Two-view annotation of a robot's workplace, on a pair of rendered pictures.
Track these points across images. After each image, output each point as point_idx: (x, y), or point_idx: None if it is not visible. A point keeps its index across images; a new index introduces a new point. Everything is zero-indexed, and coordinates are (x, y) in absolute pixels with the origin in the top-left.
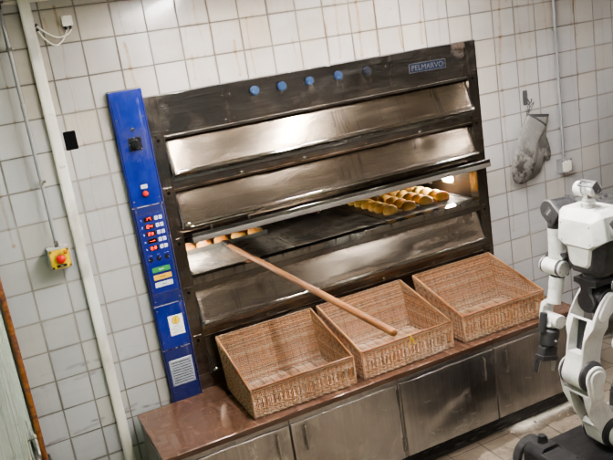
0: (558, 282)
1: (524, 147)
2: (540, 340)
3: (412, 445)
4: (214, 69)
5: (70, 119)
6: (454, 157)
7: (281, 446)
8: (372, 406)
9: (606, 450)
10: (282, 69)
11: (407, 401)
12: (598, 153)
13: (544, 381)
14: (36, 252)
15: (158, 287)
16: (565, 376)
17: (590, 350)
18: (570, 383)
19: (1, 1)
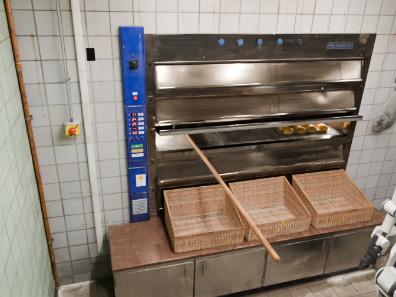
0: (393, 220)
1: (386, 111)
2: (368, 250)
3: (267, 281)
4: (197, 23)
5: (92, 39)
6: (340, 109)
7: (187, 271)
8: (248, 257)
9: None
10: (243, 30)
11: (270, 257)
12: None
13: (356, 258)
14: (58, 122)
15: (133, 156)
16: (379, 281)
17: None
18: (381, 287)
19: None
